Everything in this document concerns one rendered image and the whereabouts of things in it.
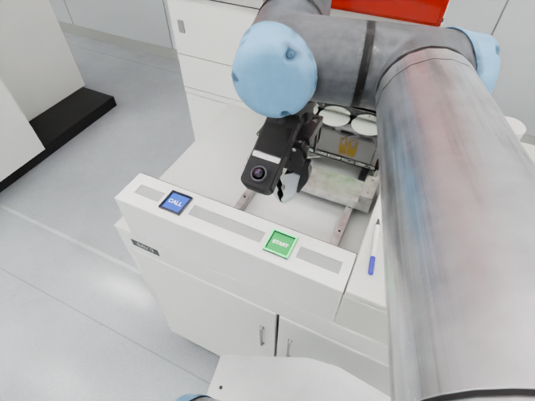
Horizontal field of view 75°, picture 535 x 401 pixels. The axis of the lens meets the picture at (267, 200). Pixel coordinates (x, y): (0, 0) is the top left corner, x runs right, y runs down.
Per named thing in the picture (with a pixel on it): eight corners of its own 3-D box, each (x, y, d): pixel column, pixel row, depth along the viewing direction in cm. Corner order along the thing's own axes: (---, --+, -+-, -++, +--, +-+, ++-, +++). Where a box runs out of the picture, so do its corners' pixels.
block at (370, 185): (365, 182, 95) (368, 174, 93) (377, 185, 94) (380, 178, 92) (357, 202, 91) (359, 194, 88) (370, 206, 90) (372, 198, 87)
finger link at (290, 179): (308, 189, 64) (313, 151, 57) (295, 212, 61) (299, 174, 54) (292, 184, 65) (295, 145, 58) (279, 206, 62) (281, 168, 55)
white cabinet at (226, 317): (241, 234, 192) (229, 106, 131) (422, 305, 165) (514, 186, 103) (172, 340, 154) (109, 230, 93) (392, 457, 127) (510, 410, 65)
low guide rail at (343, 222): (371, 149, 114) (373, 142, 111) (377, 151, 113) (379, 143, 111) (318, 273, 84) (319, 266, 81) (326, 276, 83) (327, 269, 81)
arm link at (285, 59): (366, 51, 26) (369, -2, 33) (220, 34, 27) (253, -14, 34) (345, 135, 32) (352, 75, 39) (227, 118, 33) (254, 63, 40)
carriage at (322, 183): (256, 155, 107) (256, 148, 105) (375, 193, 97) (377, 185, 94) (244, 172, 102) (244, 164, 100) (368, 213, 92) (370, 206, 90)
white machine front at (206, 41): (189, 88, 138) (166, -29, 108) (397, 146, 114) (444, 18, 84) (184, 92, 136) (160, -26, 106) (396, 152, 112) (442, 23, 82)
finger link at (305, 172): (309, 190, 58) (314, 149, 51) (306, 196, 57) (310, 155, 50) (283, 181, 59) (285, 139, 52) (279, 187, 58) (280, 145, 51)
